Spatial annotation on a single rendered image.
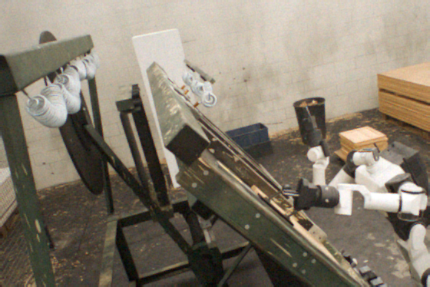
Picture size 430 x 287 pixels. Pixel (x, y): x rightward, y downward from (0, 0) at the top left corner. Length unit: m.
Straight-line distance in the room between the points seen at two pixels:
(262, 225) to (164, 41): 4.51
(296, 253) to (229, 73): 5.92
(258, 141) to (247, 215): 5.12
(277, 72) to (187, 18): 1.69
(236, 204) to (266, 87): 6.11
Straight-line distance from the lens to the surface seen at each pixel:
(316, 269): 1.58
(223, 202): 1.35
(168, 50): 5.73
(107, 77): 7.21
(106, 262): 3.09
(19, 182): 1.34
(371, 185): 2.12
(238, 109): 7.37
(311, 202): 1.62
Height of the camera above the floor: 2.21
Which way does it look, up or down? 23 degrees down
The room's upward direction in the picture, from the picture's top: 11 degrees counter-clockwise
